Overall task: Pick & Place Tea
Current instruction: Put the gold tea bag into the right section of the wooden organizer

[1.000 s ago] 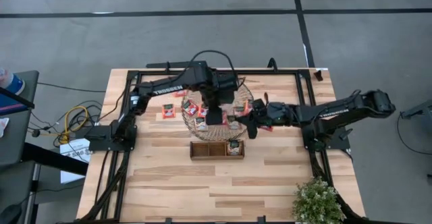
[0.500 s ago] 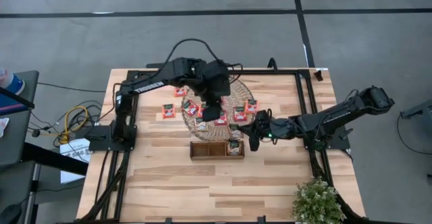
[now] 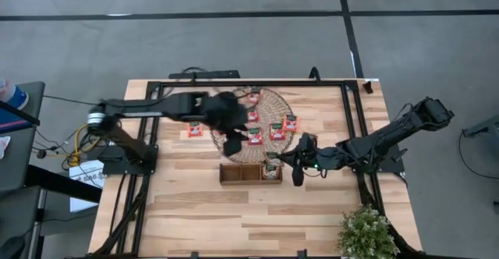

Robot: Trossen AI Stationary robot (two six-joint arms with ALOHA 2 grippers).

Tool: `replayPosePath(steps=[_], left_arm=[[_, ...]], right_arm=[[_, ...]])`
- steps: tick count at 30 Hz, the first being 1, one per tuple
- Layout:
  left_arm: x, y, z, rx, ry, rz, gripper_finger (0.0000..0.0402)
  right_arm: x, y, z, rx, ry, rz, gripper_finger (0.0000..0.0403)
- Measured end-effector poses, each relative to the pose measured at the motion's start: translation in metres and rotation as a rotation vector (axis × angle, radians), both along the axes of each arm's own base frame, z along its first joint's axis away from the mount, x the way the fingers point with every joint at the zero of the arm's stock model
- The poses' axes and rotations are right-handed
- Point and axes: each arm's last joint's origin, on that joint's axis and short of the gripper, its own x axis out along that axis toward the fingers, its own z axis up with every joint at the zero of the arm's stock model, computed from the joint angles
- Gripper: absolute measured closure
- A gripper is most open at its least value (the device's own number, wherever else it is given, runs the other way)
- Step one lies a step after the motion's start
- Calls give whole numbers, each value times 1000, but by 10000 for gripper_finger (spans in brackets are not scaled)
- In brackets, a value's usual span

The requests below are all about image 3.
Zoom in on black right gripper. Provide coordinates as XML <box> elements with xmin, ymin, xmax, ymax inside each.
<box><xmin>277</xmin><ymin>133</ymin><xmax>332</xmax><ymax>187</ymax></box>

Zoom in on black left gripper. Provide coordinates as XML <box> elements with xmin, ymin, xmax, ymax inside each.
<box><xmin>196</xmin><ymin>91</ymin><xmax>250</xmax><ymax>158</ymax></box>

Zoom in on wooden compartment tea box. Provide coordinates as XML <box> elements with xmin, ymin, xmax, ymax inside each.
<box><xmin>218</xmin><ymin>162</ymin><xmax>284</xmax><ymax>186</ymax></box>

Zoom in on round woven straw placemat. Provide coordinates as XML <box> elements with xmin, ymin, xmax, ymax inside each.
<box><xmin>210</xmin><ymin>86</ymin><xmax>296</xmax><ymax>165</ymax></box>

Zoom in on black power strip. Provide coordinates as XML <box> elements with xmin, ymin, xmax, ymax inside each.
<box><xmin>168</xmin><ymin>69</ymin><xmax>242</xmax><ymax>80</ymax></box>

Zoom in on potted plant white flowers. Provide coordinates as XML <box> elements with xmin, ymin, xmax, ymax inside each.
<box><xmin>337</xmin><ymin>204</ymin><xmax>401</xmax><ymax>259</ymax></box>

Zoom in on white paper sheet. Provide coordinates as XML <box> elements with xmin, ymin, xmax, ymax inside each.
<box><xmin>68</xmin><ymin>158</ymin><xmax>107</xmax><ymax>214</ymax></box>

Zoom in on grey metal stand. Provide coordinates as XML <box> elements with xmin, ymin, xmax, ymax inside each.
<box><xmin>461</xmin><ymin>113</ymin><xmax>499</xmax><ymax>140</ymax></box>

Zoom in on black support leg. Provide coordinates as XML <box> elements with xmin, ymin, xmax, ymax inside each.
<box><xmin>23</xmin><ymin>164</ymin><xmax>103</xmax><ymax>204</ymax></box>

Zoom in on grey side table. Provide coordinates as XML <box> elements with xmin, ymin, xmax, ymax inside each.
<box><xmin>0</xmin><ymin>80</ymin><xmax>47</xmax><ymax>193</ymax></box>

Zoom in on black rod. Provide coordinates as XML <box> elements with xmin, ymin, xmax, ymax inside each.
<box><xmin>0</xmin><ymin>100</ymin><xmax>41</xmax><ymax>127</ymax></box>

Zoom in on white blue wipes canister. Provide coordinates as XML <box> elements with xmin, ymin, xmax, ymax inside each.
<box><xmin>0</xmin><ymin>77</ymin><xmax>30</xmax><ymax>112</ymax></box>

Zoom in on small white paper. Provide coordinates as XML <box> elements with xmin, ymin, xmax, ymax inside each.
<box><xmin>0</xmin><ymin>135</ymin><xmax>12</xmax><ymax>161</ymax></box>

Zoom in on yellow cable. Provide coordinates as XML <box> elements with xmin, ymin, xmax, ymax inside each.
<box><xmin>65</xmin><ymin>122</ymin><xmax>98</xmax><ymax>169</ymax></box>

